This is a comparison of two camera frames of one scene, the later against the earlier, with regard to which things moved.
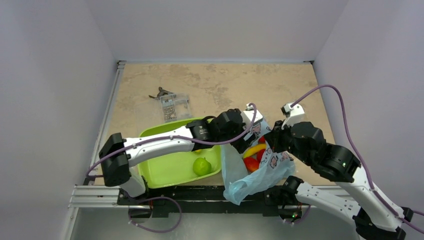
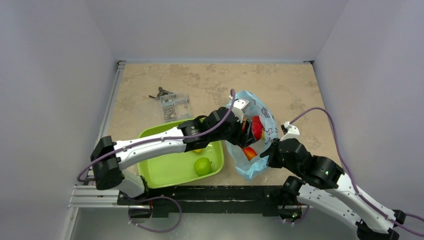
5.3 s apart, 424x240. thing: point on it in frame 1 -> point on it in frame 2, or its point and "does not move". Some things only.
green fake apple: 201,166 does not move
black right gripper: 274,138 -> 274,156
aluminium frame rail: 95,196 does not move
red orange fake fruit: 260,154 -> 249,152
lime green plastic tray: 177,170 does not move
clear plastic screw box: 174,107 does not move
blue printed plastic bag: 240,185 -> 245,168
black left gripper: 240,144 does not move
